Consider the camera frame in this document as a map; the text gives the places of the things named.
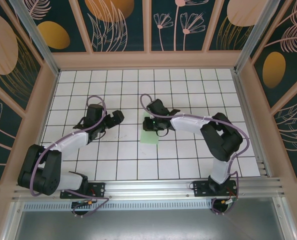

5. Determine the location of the aluminium corner post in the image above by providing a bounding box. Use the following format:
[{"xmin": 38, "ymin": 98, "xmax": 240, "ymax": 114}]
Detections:
[
  {"xmin": 8, "ymin": 0, "xmax": 62, "ymax": 76},
  {"xmin": 233, "ymin": 0, "xmax": 279, "ymax": 73}
]

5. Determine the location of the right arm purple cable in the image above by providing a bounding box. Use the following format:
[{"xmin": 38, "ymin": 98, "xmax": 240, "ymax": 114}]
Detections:
[{"xmin": 140, "ymin": 93, "xmax": 251, "ymax": 216}]

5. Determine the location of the aluminium side rail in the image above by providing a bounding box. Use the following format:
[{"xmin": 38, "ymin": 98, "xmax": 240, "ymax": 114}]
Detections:
[{"xmin": 232, "ymin": 71, "xmax": 273, "ymax": 177}]

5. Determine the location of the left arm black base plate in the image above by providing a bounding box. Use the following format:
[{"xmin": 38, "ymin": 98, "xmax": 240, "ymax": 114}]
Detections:
[{"xmin": 60, "ymin": 180, "xmax": 107, "ymax": 200}]

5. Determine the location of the slotted grey cable duct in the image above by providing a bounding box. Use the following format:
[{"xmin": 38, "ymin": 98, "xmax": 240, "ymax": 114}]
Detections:
[{"xmin": 23, "ymin": 201, "xmax": 214, "ymax": 211}]

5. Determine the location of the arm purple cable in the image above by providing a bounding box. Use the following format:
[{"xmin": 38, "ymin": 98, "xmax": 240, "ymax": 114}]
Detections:
[
  {"xmin": 30, "ymin": 95, "xmax": 110, "ymax": 219},
  {"xmin": 140, "ymin": 93, "xmax": 251, "ymax": 216}
]

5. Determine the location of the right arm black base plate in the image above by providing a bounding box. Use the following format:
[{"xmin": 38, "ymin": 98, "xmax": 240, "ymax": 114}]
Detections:
[{"xmin": 192, "ymin": 179, "xmax": 239, "ymax": 198}]

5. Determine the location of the long aluminium mounting rail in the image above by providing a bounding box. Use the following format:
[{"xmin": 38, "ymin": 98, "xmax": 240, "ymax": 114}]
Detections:
[{"xmin": 12, "ymin": 177, "xmax": 288, "ymax": 201}]

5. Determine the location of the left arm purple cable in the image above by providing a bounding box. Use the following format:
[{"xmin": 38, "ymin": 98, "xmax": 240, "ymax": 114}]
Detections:
[{"xmin": 30, "ymin": 95, "xmax": 110, "ymax": 219}]

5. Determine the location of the light green cloth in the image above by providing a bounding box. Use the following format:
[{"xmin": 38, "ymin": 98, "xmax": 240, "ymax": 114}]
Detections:
[{"xmin": 139, "ymin": 129, "xmax": 160, "ymax": 145}]

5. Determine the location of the grey metal panel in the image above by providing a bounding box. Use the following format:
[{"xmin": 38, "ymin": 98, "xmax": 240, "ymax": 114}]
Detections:
[{"xmin": 13, "ymin": 209, "xmax": 289, "ymax": 240}]

